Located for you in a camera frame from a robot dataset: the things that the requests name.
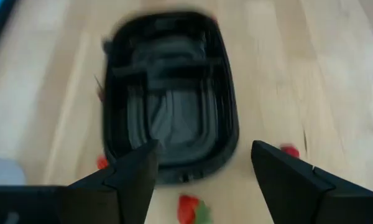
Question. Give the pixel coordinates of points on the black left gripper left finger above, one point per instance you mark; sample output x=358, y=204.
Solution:
x=130, y=193

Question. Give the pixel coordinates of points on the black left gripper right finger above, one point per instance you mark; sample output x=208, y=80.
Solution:
x=298, y=193

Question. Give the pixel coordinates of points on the black plastic divided container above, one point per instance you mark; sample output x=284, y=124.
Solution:
x=174, y=109

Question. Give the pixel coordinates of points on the red raspberry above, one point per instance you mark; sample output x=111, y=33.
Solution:
x=102, y=162
x=289, y=151

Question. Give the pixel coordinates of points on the red strawberry green leaves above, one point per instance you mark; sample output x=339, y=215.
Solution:
x=188, y=209

